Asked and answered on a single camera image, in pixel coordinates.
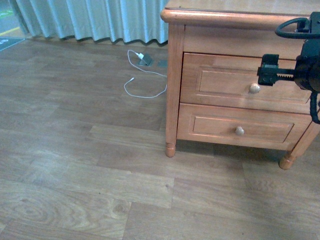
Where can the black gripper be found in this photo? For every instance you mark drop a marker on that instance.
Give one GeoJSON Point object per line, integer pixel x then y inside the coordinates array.
{"type": "Point", "coordinates": [307, 66]}

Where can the wooden drawer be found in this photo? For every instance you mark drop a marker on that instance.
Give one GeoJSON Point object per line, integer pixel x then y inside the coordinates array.
{"type": "Point", "coordinates": [222, 80]}
{"type": "Point", "coordinates": [263, 129]}

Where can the round wooden upper knob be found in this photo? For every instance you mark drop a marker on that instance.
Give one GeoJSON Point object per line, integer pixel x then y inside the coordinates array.
{"type": "Point", "coordinates": [254, 88]}

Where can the wooden nightstand cabinet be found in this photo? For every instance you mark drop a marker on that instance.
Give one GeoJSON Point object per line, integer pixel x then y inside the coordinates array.
{"type": "Point", "coordinates": [215, 48]}

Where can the closed metal floor plate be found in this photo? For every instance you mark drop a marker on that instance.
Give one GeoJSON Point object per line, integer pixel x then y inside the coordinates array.
{"type": "Point", "coordinates": [162, 63]}

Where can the open metal floor socket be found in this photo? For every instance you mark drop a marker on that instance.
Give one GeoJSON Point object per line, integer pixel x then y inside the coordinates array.
{"type": "Point", "coordinates": [146, 60]}

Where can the pale green pleated curtain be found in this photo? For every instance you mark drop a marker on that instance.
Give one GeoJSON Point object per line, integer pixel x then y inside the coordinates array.
{"type": "Point", "coordinates": [128, 20]}

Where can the white wall plug adapter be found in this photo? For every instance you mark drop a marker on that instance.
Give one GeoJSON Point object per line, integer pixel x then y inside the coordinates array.
{"type": "Point", "coordinates": [140, 55]}

